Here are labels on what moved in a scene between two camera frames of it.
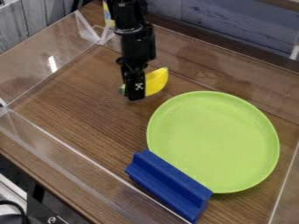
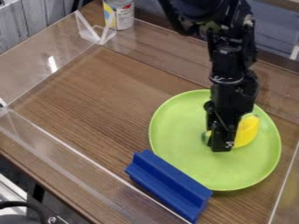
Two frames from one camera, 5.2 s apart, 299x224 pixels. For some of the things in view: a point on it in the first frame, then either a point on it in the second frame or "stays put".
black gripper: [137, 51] → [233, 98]
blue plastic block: [168, 185] stays put
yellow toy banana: [155, 81] → [247, 130]
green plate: [216, 137] stays put
